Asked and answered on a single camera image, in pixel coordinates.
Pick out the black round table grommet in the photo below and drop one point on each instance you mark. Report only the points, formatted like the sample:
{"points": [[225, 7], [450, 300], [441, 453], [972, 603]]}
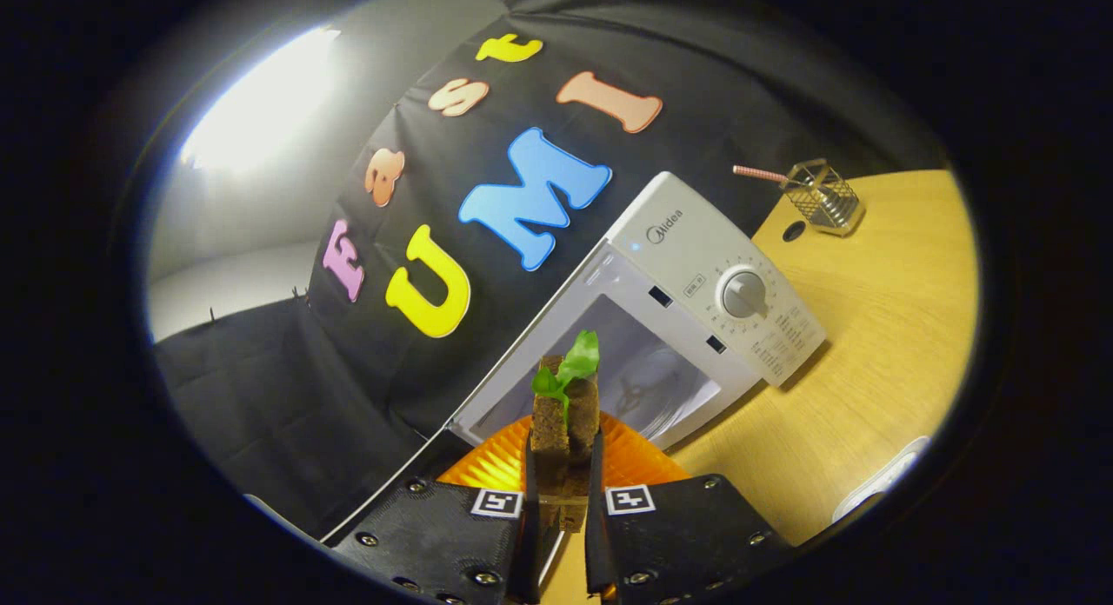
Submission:
{"points": [[794, 231]]}

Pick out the white plate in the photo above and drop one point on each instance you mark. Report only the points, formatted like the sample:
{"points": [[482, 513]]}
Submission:
{"points": [[878, 483]]}

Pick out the glass microwave turntable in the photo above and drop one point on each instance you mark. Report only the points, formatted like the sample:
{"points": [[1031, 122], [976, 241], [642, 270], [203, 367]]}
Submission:
{"points": [[669, 396]]}

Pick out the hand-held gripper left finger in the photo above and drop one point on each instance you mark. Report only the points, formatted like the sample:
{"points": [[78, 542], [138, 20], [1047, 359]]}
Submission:
{"points": [[524, 553]]}

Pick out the brown bread lettuce sandwich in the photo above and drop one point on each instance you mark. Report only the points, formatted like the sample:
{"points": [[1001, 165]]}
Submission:
{"points": [[549, 431]]}

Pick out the pink striped straw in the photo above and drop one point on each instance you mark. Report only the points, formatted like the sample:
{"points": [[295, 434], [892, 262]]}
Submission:
{"points": [[761, 174]]}

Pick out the white microwave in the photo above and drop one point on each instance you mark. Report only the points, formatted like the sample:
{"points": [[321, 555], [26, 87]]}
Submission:
{"points": [[696, 240]]}

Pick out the ceiling light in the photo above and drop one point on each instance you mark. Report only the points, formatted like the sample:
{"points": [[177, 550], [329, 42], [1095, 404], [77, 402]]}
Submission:
{"points": [[261, 101]]}

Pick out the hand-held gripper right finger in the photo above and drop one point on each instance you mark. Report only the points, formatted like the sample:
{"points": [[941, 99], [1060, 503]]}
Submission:
{"points": [[598, 544]]}

